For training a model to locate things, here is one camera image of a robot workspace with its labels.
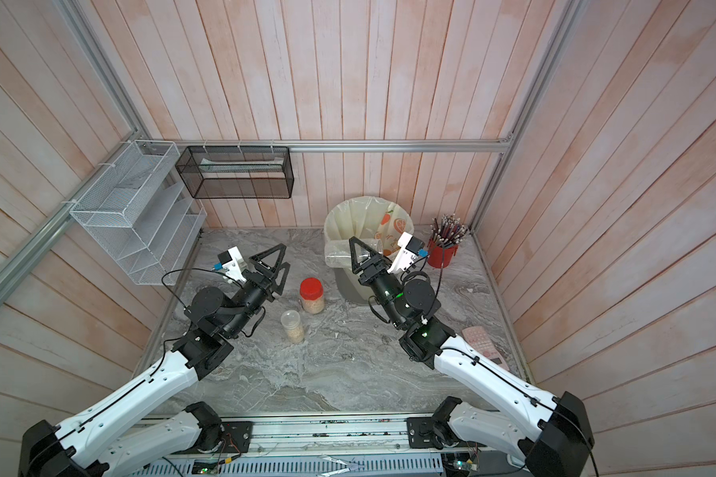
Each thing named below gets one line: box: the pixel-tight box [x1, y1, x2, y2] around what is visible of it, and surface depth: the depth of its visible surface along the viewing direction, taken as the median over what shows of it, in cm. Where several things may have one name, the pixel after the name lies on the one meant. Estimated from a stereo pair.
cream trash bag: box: [324, 195, 415, 258], surface depth 92 cm
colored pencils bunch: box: [429, 213, 469, 248], surface depth 100 cm
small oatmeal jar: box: [280, 310, 306, 344], surface depth 87 cm
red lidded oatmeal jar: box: [299, 277, 326, 316], surface depth 90 cm
